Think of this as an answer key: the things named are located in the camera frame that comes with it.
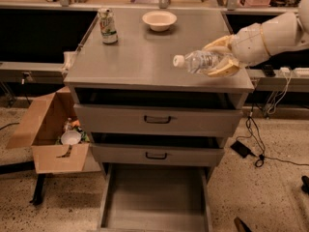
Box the green white soda can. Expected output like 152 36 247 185
98 8 118 44

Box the white bowl in box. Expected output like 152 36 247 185
61 130 81 145

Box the black table leg base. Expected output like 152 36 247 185
30 174 45 206

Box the grey metal drawer cabinet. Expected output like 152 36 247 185
63 7 255 232

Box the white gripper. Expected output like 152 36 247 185
203 23 270 77

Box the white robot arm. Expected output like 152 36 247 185
203 0 309 77

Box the black power adapter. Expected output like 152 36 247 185
231 141 250 158

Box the grey drawer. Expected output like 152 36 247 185
96 164 213 232
74 104 242 137
91 144 224 167

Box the grey bottom drawer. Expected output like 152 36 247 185
96 164 213 232

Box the clear plastic water bottle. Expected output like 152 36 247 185
173 50 232 73

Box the brown cardboard box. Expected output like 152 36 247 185
7 88 99 174

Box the white paper bowl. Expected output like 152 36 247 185
142 11 177 32

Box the white power strip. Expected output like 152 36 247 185
280 67 309 78

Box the grey middle drawer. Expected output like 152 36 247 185
91 144 224 167

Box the black floor cable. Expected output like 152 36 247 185
236 103 309 168

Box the grey top drawer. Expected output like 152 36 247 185
74 104 242 137

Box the black remote on shelf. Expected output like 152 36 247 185
262 65 275 77

